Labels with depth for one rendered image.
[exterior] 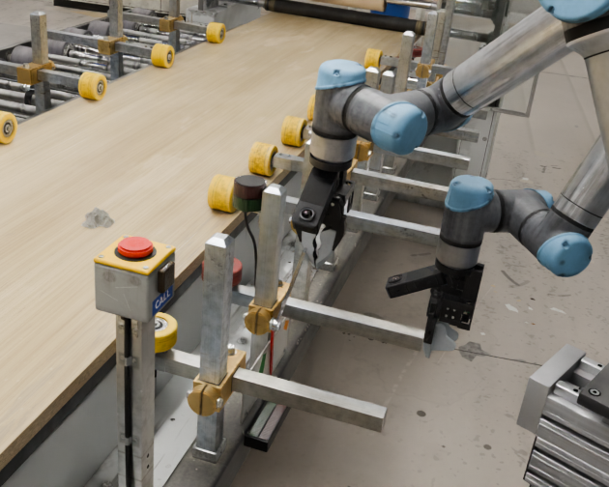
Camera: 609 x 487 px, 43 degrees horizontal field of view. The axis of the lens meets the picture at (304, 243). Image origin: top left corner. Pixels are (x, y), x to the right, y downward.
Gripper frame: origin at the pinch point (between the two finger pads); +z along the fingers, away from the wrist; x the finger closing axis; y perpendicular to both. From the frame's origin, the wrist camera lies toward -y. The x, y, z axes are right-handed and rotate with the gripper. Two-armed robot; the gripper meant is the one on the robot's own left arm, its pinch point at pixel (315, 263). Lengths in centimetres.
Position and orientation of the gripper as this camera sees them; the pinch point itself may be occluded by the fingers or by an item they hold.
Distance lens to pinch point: 136.2
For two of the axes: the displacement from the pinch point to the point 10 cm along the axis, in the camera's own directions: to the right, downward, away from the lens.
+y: 3.3, -4.6, 8.2
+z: -0.9, 8.5, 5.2
